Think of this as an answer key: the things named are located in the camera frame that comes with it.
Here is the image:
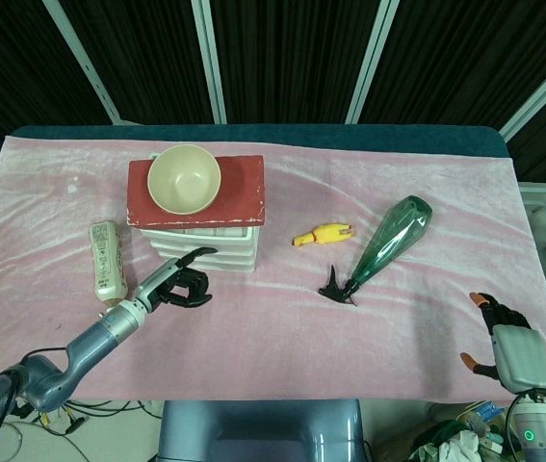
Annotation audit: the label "right black grey robot hand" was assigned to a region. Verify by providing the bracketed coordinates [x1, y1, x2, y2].
[459, 291, 546, 394]

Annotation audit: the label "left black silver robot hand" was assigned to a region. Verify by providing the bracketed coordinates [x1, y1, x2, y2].
[132, 246, 220, 313]

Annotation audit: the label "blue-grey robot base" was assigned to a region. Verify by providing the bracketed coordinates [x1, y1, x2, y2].
[159, 398, 366, 462]

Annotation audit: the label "white plastic drawer cabinet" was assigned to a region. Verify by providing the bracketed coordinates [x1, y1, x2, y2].
[138, 151, 262, 274]

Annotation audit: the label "beige squeeze bottle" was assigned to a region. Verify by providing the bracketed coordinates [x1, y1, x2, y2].
[89, 219, 132, 306]

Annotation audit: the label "blue small package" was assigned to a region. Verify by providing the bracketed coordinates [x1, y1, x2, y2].
[474, 401, 506, 425]

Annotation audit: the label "beige bowl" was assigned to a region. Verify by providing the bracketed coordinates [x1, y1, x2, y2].
[146, 144, 222, 215]

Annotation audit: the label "white crumpled cloth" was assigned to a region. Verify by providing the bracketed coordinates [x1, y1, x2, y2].
[437, 429, 484, 462]

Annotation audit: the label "green plastic bag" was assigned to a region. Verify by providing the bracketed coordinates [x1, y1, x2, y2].
[409, 417, 471, 462]

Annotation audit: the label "red board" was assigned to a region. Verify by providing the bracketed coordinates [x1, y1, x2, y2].
[126, 154, 268, 229]

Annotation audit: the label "pink velvet cloth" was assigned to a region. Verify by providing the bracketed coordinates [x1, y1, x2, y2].
[0, 136, 546, 403]

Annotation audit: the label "green spray bottle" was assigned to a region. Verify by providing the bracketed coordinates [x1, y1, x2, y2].
[318, 194, 434, 308]

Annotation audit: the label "yellow rubber chicken toy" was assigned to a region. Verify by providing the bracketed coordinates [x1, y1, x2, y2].
[293, 222, 356, 249]

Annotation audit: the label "teal table cover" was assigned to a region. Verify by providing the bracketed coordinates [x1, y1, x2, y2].
[10, 123, 512, 160]

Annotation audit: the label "black floor cables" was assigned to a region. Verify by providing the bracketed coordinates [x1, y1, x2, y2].
[10, 398, 163, 462]

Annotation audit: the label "white partition post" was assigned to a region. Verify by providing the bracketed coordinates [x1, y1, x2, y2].
[498, 0, 546, 141]
[190, 0, 228, 124]
[346, 0, 402, 124]
[42, 0, 123, 124]

